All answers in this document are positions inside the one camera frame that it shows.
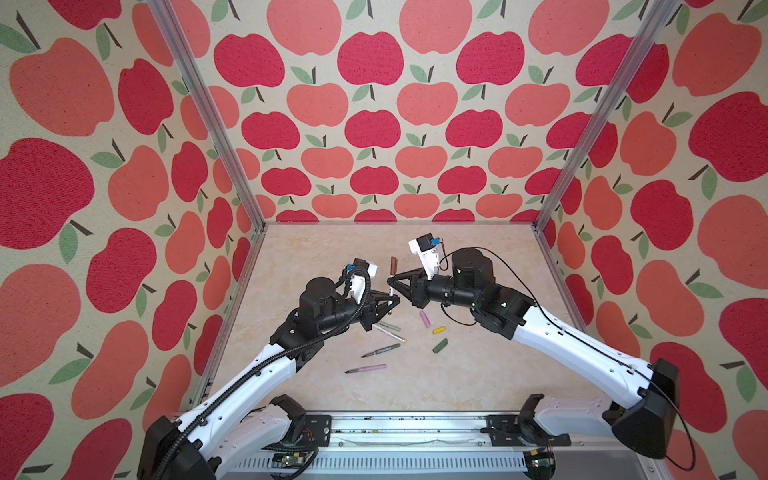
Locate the dark green pen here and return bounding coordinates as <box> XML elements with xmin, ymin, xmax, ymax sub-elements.
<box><xmin>360</xmin><ymin>343</ymin><xmax>403</xmax><ymax>358</ymax></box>

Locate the left aluminium corner post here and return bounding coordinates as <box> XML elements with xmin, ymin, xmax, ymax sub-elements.
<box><xmin>148</xmin><ymin>1</ymin><xmax>267</xmax><ymax>234</ymax></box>

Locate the light green pen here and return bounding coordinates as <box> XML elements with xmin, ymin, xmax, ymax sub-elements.
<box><xmin>377</xmin><ymin>321</ymin><xmax>402</xmax><ymax>332</ymax></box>

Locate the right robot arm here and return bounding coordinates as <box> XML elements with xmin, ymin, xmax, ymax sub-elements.
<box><xmin>387</xmin><ymin>247</ymin><xmax>682</xmax><ymax>459</ymax></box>

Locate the pink pen cap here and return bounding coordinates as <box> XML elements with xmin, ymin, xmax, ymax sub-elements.
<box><xmin>419</xmin><ymin>310</ymin><xmax>431</xmax><ymax>328</ymax></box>

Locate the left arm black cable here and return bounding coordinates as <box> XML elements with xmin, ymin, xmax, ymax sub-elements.
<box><xmin>149</xmin><ymin>263</ymin><xmax>373</xmax><ymax>480</ymax></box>

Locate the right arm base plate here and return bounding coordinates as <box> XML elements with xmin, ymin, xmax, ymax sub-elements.
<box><xmin>481</xmin><ymin>415</ymin><xmax>572</xmax><ymax>447</ymax></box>

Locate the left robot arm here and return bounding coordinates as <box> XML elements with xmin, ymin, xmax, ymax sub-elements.
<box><xmin>137</xmin><ymin>267</ymin><xmax>400</xmax><ymax>479</ymax></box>

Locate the aluminium front rail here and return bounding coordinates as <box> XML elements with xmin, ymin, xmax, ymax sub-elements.
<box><xmin>222</xmin><ymin>412</ymin><xmax>670</xmax><ymax>479</ymax></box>

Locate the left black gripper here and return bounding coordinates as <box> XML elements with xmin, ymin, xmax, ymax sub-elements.
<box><xmin>316</xmin><ymin>289</ymin><xmax>400</xmax><ymax>334</ymax></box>

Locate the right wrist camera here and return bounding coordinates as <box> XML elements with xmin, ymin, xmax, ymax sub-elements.
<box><xmin>408</xmin><ymin>233</ymin><xmax>441</xmax><ymax>280</ymax></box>

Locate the white yellow-tipped pen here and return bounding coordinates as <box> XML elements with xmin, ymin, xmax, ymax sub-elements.
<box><xmin>373</xmin><ymin>325</ymin><xmax>408</xmax><ymax>344</ymax></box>

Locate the aluminium corner post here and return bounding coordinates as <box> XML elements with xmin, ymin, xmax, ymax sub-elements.
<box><xmin>148</xmin><ymin>1</ymin><xmax>267</xmax><ymax>234</ymax></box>
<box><xmin>533</xmin><ymin>0</ymin><xmax>682</xmax><ymax>234</ymax></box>

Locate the right aluminium corner post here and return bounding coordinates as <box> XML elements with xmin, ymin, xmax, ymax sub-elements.
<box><xmin>533</xmin><ymin>0</ymin><xmax>682</xmax><ymax>234</ymax></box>

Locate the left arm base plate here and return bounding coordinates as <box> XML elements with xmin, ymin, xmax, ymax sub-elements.
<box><xmin>294</xmin><ymin>414</ymin><xmax>333</xmax><ymax>448</ymax></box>

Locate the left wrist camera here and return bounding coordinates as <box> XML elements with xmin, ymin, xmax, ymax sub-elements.
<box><xmin>344</xmin><ymin>259</ymin><xmax>378</xmax><ymax>304</ymax></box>

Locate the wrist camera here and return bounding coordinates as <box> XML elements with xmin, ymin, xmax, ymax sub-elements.
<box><xmin>408</xmin><ymin>233</ymin><xmax>441</xmax><ymax>280</ymax></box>
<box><xmin>344</xmin><ymin>259</ymin><xmax>378</xmax><ymax>304</ymax></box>

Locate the dark green pen cap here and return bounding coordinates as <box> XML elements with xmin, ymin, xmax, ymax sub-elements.
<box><xmin>432</xmin><ymin>338</ymin><xmax>449</xmax><ymax>354</ymax></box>

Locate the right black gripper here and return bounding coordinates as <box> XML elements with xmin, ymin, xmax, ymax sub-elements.
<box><xmin>385</xmin><ymin>265</ymin><xmax>480</xmax><ymax>316</ymax></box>

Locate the pink pen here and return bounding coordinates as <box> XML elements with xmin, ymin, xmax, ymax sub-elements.
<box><xmin>344</xmin><ymin>364</ymin><xmax>388</xmax><ymax>374</ymax></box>

